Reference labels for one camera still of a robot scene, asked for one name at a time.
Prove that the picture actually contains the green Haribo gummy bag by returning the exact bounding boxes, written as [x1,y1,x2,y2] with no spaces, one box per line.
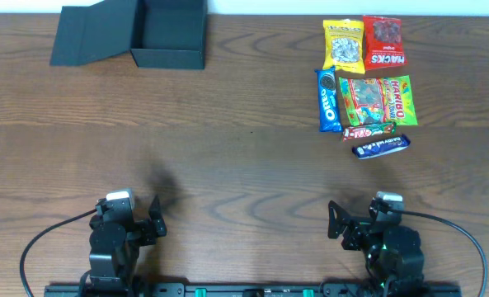
[339,76,418,126]

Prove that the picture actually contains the black cable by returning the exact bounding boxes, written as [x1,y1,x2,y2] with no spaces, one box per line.
[19,208,99,297]
[388,208,489,297]

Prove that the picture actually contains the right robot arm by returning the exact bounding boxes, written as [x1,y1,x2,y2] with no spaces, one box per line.
[327,191,424,296]

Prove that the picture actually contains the blue Dairy Milk chocolate bar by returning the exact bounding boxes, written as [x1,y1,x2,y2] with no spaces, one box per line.
[352,134,411,160]

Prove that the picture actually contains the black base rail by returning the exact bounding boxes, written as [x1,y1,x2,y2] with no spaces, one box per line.
[44,283,462,297]

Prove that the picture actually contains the right black cable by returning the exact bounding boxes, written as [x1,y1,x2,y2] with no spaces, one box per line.
[388,208,489,297]

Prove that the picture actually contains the left black cable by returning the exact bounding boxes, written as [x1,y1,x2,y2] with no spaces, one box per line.
[19,208,99,297]

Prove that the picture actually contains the black gift box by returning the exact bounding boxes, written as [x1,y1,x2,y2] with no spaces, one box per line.
[49,0,208,69]

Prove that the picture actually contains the yellow seeds snack bag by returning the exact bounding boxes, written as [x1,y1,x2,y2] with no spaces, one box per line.
[322,19,365,74]

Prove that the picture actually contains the red KitKat chocolate bar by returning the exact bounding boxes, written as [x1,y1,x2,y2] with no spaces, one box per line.
[341,121,397,141]

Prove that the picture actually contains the red Hacks candy bag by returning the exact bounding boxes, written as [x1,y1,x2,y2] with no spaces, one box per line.
[363,16,407,70]

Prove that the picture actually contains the blue Oreo cookie pack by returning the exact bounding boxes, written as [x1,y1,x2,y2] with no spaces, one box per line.
[316,66,343,133]

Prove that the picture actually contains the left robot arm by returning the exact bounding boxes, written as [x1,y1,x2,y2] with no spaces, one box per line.
[89,191,167,296]

